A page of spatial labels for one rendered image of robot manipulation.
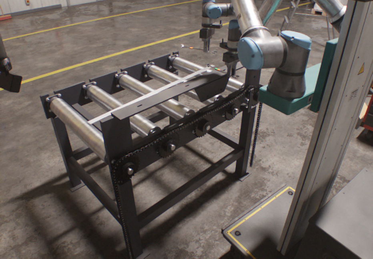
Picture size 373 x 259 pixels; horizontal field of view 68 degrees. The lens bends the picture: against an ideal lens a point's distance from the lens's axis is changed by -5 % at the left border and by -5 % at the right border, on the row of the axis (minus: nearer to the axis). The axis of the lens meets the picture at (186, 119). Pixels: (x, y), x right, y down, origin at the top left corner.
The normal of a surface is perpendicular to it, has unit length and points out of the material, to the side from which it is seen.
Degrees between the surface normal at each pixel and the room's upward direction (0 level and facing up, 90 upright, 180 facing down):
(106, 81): 90
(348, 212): 0
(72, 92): 90
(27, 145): 0
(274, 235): 0
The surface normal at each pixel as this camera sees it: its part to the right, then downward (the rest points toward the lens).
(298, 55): 0.16, 0.50
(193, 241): 0.00, -0.84
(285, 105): -0.80, 0.33
